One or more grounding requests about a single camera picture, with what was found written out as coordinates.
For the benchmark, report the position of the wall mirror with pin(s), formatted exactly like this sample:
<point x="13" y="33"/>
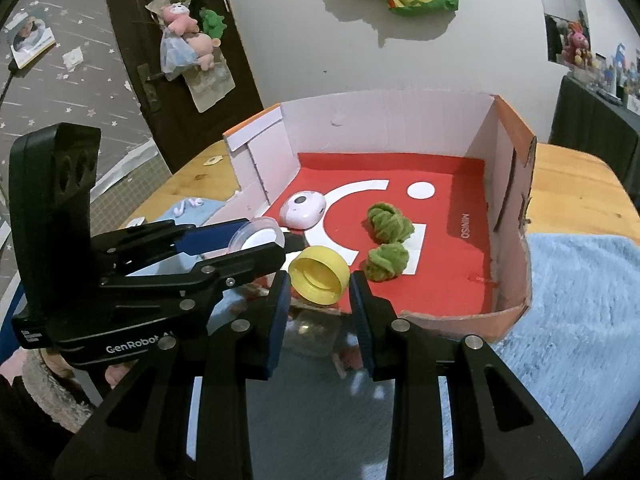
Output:
<point x="560" y="5"/>

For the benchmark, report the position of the yellow plastic cap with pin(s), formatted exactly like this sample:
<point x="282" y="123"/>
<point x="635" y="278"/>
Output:
<point x="317" y="280"/>

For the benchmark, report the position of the white earbuds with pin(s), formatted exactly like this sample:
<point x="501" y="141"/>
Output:
<point x="187" y="206"/>

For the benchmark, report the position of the orange cardboard box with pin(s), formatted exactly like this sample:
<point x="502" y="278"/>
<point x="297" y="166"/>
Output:
<point x="440" y="270"/>

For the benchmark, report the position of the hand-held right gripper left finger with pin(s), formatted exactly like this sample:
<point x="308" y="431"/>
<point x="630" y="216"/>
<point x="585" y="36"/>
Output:
<point x="277" y="320"/>

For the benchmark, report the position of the green plush toy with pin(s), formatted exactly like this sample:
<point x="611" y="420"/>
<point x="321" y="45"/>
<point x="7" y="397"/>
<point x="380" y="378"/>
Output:
<point x="212" y="22"/>

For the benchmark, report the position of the wall picture card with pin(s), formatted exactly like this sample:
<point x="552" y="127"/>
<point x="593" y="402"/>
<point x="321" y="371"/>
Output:
<point x="30" y="40"/>

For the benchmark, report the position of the dark wooden door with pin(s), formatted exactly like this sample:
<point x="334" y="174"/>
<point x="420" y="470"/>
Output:
<point x="145" y="135"/>

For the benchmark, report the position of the person's left forearm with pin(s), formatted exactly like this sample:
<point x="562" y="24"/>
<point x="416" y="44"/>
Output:
<point x="40" y="400"/>

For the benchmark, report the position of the small pale sticker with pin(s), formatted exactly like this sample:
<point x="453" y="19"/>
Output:
<point x="212" y="160"/>

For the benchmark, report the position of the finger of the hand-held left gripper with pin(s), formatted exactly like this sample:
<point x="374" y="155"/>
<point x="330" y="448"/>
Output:
<point x="200" y="240"/>
<point x="250" y="262"/>

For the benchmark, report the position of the pink plush toy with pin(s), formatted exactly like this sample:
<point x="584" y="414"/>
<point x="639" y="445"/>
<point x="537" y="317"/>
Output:
<point x="182" y="22"/>

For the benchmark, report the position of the clear plastic jar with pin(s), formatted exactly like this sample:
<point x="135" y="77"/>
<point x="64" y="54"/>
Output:
<point x="312" y="332"/>

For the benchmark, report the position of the pink plush doll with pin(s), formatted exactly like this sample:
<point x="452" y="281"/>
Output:
<point x="577" y="45"/>

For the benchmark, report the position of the person's left hand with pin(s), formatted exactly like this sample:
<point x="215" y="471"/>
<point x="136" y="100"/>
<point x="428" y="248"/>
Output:
<point x="117" y="375"/>

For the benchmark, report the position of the row of bottles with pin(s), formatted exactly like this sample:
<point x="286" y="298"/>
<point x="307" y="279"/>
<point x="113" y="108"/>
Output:
<point x="615" y="80"/>

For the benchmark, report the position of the pink round device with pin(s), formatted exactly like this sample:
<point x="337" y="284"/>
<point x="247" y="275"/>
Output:
<point x="302" y="210"/>

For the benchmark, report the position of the blue fluffy mat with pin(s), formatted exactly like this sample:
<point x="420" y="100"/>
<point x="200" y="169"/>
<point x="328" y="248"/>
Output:
<point x="575" y="310"/>

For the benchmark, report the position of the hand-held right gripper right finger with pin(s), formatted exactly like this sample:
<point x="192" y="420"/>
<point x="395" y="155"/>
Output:
<point x="361" y="320"/>

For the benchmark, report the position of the green yarn ball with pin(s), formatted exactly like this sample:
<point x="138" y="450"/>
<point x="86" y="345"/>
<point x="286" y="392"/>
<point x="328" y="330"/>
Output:
<point x="385" y="262"/>
<point x="390" y="222"/>

